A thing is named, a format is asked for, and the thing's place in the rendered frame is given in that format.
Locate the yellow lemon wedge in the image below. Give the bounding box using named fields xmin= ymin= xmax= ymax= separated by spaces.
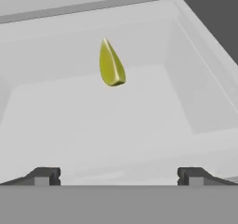
xmin=99 ymin=37 xmax=126 ymax=87

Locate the white fridge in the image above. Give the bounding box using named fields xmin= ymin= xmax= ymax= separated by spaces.
xmin=0 ymin=0 xmax=238 ymax=186

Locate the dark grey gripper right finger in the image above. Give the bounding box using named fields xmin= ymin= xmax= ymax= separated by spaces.
xmin=177 ymin=166 xmax=238 ymax=186

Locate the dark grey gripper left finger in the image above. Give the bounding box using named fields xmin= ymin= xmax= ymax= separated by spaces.
xmin=0 ymin=166 xmax=61 ymax=186

